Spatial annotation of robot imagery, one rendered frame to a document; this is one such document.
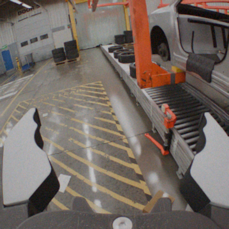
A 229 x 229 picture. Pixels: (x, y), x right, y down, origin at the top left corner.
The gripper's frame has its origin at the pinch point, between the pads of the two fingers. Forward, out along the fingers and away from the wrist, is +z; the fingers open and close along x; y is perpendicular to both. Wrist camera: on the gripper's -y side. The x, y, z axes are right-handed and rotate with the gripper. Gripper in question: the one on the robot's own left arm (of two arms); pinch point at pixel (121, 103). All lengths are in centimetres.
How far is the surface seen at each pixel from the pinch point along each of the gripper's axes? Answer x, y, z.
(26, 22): -734, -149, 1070
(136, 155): 23, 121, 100
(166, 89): 81, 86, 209
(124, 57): 17, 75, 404
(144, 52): 29, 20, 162
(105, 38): -110, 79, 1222
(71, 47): -230, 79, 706
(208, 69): 86, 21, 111
